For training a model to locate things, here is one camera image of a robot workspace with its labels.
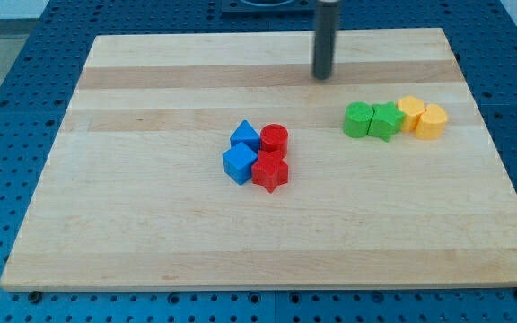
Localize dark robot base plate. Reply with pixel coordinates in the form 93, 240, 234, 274
219, 0, 316, 13

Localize green cylinder block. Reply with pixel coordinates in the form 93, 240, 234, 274
343, 101, 374, 138

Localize red cylinder block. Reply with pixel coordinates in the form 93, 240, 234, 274
259, 124, 289, 157

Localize yellow hexagon block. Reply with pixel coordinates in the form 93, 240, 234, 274
397, 96, 425, 132

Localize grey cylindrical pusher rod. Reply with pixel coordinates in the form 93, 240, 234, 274
312, 0, 341, 80

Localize wooden board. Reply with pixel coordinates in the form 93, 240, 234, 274
0, 28, 517, 292

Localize red star block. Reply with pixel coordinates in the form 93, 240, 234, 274
251, 150, 289, 193

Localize blue triangle block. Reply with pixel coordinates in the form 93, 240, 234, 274
230, 120, 260, 153

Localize green star block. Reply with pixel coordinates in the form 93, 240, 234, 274
367, 101, 405, 142

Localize blue cube block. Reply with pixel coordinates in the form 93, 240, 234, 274
222, 143, 258, 185

